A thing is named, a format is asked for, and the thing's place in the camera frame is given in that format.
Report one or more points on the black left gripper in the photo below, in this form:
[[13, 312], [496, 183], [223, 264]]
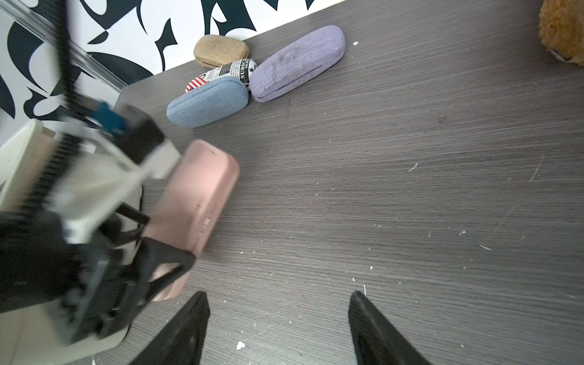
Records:
[[86, 286]]

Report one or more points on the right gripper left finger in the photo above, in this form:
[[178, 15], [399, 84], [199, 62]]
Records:
[[181, 341]]

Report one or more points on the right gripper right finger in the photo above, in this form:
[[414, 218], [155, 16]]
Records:
[[375, 339]]

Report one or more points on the cream plastic storage box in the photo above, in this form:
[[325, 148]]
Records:
[[28, 335]]

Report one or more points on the light blue case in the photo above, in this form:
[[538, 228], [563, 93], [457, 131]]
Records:
[[209, 103]]

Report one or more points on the newspaper print case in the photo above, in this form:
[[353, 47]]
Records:
[[240, 69]]

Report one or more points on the purple case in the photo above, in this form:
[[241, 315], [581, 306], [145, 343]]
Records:
[[297, 63]]

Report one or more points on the tan fabric case at back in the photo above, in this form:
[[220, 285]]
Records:
[[212, 51]]

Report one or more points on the tan teddy bear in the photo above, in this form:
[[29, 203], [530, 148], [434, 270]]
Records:
[[561, 29]]

